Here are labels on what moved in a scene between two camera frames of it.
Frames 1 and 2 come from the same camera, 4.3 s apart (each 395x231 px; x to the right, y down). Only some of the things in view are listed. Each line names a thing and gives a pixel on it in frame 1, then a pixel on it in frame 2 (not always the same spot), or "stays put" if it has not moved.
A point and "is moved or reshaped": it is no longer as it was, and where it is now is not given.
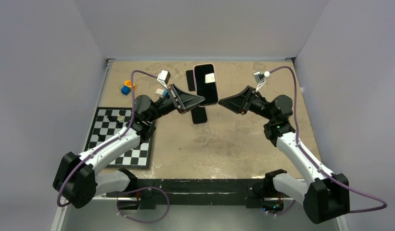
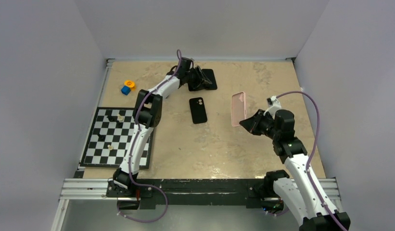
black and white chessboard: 108,121 stays put
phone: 206,82 is moved or reshaped
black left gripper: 185,101 to 200,79
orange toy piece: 128,83 stays put
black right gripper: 240,103 to 251,124
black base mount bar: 256,193 stays put
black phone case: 199,115 stays put
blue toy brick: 125,90 stays put
